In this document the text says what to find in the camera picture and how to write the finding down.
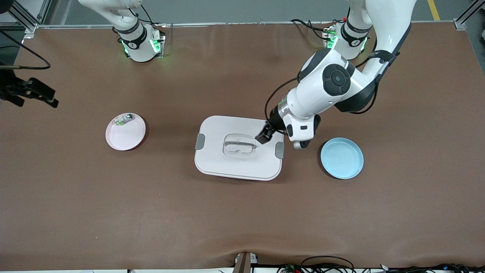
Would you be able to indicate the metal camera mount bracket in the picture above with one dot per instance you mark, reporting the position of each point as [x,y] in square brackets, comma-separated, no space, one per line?
[244,263]

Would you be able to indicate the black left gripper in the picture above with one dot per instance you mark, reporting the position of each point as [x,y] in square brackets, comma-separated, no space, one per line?
[273,124]

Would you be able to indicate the pink round plate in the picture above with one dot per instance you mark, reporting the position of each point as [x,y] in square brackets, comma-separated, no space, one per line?
[125,134]

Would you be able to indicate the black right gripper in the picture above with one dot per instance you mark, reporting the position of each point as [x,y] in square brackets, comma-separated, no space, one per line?
[11,88]

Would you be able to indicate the light blue round plate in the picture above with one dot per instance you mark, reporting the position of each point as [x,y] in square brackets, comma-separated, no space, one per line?
[342,158]

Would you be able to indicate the white lidded pink lunch box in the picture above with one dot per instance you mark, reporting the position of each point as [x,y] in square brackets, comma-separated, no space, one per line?
[238,167]

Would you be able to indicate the grey box latch clip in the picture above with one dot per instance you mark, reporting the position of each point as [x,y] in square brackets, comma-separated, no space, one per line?
[199,141]
[279,150]

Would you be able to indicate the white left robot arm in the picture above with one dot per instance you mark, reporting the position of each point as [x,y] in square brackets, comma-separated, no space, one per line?
[322,91]

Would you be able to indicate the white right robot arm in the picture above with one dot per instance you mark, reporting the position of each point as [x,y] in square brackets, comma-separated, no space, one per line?
[138,41]

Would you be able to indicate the metal table edge rail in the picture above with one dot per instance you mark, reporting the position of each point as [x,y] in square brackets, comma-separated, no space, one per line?
[246,23]

